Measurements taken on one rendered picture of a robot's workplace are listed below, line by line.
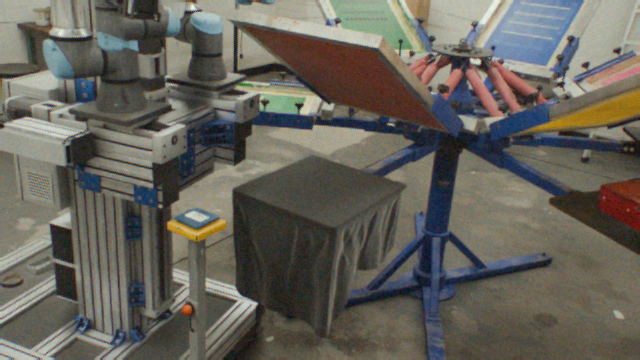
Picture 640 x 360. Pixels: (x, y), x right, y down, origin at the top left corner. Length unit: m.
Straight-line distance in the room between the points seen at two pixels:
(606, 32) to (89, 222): 4.91
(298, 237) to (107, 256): 0.83
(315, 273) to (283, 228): 0.18
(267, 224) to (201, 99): 0.58
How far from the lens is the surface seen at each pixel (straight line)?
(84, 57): 2.00
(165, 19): 1.81
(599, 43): 6.36
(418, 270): 3.54
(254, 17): 2.11
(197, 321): 2.19
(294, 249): 2.17
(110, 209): 2.50
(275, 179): 2.36
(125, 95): 2.07
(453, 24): 6.79
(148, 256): 2.56
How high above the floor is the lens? 1.87
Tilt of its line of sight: 22 degrees down
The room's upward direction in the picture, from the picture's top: 4 degrees clockwise
